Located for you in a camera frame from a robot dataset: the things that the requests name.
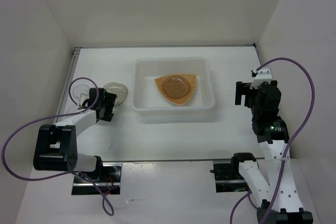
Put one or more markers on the woven bamboo fan tray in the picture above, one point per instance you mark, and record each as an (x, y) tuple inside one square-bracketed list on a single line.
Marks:
[(191, 78)]

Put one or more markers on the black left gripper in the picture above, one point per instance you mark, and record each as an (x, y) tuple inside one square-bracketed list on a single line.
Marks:
[(109, 98)]

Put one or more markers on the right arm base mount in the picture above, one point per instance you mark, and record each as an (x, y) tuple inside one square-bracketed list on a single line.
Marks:
[(226, 178)]

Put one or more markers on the aluminium table edge rail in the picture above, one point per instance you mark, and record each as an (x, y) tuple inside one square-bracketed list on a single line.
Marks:
[(69, 76)]

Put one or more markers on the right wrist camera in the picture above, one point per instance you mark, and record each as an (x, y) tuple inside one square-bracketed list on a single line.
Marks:
[(260, 76)]

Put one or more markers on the translucent plastic bin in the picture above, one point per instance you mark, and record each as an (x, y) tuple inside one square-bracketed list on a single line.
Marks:
[(146, 100)]

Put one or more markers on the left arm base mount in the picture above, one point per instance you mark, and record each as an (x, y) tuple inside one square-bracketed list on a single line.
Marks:
[(109, 181)]

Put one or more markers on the smoky glass plate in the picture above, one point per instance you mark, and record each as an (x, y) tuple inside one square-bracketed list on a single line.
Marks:
[(176, 86), (120, 90)]

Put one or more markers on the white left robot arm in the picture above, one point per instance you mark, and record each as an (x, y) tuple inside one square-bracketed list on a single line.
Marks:
[(56, 147)]

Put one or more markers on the clear plastic cup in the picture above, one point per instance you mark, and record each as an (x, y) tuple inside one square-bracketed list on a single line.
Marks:
[(71, 110), (79, 93)]

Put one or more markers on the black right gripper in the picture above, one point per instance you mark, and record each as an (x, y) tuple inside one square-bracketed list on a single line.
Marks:
[(242, 87)]

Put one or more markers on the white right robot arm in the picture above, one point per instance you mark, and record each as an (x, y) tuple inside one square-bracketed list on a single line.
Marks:
[(276, 197)]

